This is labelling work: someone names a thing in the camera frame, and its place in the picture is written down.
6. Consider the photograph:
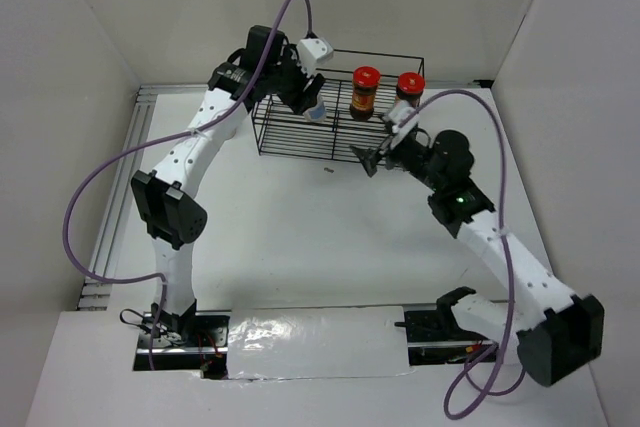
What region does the red-lid sauce jar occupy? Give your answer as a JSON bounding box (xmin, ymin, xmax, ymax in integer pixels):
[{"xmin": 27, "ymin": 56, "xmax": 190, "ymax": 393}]
[
  {"xmin": 394, "ymin": 72, "xmax": 426, "ymax": 109},
  {"xmin": 349, "ymin": 66, "xmax": 381, "ymax": 121}
]

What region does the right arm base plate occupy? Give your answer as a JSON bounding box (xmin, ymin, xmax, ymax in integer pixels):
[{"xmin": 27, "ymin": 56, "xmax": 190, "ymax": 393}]
[{"xmin": 394, "ymin": 287, "xmax": 492, "ymax": 366}]

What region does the silver-lid white spice jar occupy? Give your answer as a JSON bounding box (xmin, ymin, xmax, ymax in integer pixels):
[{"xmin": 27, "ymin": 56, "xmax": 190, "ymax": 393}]
[{"xmin": 303, "ymin": 98, "xmax": 326, "ymax": 123}]

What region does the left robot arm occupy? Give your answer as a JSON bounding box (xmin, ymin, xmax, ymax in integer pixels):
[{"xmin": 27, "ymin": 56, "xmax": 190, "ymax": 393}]
[{"xmin": 131, "ymin": 26, "xmax": 333, "ymax": 346}]

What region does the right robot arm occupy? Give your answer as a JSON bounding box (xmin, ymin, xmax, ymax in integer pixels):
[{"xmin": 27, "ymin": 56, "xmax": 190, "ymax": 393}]
[{"xmin": 351, "ymin": 130, "xmax": 604, "ymax": 387}]

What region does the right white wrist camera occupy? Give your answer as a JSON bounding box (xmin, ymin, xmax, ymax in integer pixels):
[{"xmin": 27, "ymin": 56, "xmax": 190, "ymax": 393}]
[{"xmin": 382, "ymin": 100, "xmax": 419, "ymax": 139}]

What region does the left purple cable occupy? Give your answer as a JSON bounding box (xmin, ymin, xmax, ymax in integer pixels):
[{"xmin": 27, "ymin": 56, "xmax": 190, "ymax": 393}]
[{"xmin": 63, "ymin": 0, "xmax": 316, "ymax": 371}]

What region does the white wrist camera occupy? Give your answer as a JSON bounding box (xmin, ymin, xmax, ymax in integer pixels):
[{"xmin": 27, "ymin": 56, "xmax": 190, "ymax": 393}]
[
  {"xmin": 296, "ymin": 38, "xmax": 334, "ymax": 75},
  {"xmin": 382, "ymin": 100, "xmax": 419, "ymax": 139}
]

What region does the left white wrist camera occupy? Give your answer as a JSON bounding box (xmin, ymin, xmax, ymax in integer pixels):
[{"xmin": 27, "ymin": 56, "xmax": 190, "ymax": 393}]
[{"xmin": 296, "ymin": 38, "xmax": 334, "ymax": 75}]

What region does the black wire rack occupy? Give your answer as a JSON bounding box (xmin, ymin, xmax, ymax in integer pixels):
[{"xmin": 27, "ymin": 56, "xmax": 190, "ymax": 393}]
[{"xmin": 251, "ymin": 48, "xmax": 425, "ymax": 163}]

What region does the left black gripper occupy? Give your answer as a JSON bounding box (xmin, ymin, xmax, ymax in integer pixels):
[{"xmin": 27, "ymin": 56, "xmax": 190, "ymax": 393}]
[{"xmin": 263, "ymin": 43, "xmax": 324, "ymax": 114}]

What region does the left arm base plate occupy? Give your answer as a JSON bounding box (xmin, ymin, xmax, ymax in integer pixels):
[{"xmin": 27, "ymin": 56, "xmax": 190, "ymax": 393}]
[{"xmin": 119, "ymin": 308, "xmax": 230, "ymax": 380}]

